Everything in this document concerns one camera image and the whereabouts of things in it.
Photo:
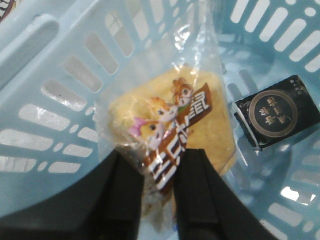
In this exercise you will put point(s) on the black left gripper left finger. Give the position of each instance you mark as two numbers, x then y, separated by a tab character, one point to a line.
103	205

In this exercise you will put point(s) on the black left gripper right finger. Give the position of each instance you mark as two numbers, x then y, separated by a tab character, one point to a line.
207	209

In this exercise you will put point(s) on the bagged yellow bread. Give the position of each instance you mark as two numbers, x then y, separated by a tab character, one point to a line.
166	101

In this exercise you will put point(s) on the light blue plastic basket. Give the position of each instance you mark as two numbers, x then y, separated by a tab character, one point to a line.
57	56

